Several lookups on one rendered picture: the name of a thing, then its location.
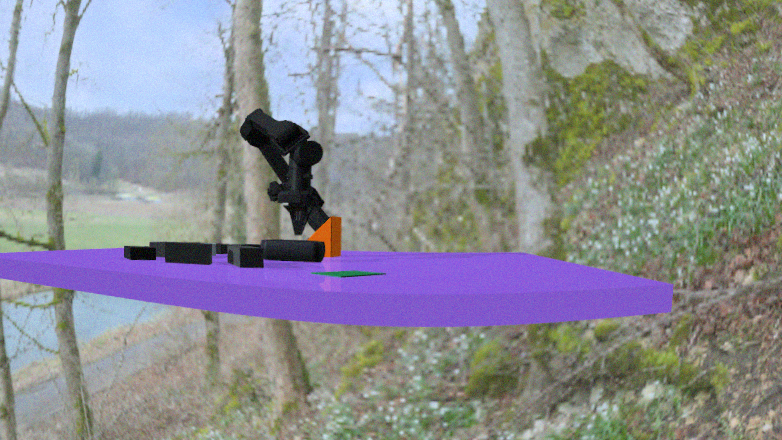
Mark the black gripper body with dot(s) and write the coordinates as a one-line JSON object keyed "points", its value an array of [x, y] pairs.
{"points": [[300, 189]]}

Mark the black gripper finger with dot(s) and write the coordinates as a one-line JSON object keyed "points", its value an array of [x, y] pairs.
{"points": [[297, 214], [310, 208]]}

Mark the green rectangular block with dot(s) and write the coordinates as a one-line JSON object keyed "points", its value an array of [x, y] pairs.
{"points": [[352, 273]]}

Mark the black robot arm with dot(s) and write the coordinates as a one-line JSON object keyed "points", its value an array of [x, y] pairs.
{"points": [[279, 138]]}

